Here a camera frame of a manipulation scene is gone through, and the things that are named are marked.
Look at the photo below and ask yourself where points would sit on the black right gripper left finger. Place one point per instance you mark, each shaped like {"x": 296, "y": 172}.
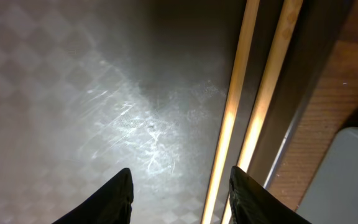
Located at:
{"x": 110, "y": 204}

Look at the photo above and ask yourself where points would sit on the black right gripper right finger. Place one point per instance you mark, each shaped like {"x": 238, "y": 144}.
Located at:
{"x": 250, "y": 203}

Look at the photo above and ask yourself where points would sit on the wooden chopstick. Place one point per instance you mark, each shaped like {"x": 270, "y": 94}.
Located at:
{"x": 269, "y": 84}
{"x": 231, "y": 107}

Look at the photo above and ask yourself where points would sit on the grey dishwasher rack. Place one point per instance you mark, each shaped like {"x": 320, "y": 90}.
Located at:
{"x": 332, "y": 196}

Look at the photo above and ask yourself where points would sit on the dark brown serving tray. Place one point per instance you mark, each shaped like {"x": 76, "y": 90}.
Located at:
{"x": 90, "y": 87}

